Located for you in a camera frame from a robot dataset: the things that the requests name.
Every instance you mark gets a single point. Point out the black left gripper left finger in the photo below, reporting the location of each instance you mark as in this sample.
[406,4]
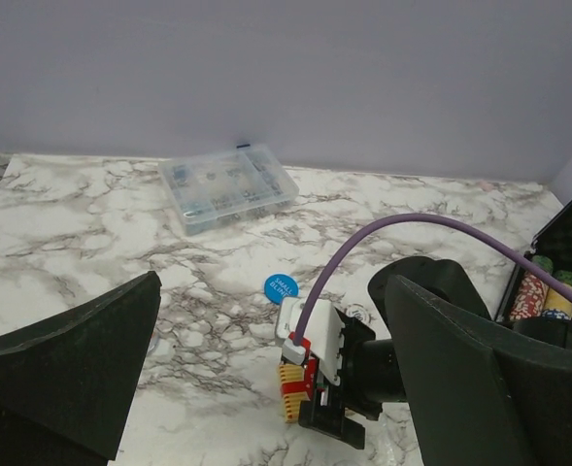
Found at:
[67,382]

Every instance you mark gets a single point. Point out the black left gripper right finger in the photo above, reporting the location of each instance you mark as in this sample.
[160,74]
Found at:
[479,393]

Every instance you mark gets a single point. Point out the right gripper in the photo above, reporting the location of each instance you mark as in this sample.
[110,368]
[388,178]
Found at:
[369,376]

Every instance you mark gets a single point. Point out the blue small blind button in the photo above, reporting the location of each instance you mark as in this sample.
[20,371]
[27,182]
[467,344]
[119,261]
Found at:
[279,286]

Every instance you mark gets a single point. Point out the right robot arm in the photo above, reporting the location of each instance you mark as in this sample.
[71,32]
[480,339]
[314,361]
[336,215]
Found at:
[445,279]

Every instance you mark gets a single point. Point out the silver wrench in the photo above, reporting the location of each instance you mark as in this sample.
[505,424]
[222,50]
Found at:
[158,346]

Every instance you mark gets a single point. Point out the black poker chip case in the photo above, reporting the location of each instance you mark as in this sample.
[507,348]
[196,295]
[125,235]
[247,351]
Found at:
[529,306]

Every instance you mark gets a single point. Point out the clear plastic organizer box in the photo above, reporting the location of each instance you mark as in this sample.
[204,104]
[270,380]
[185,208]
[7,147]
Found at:
[214,190]

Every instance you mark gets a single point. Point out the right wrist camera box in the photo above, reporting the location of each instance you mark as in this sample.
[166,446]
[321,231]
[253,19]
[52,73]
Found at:
[310,335]

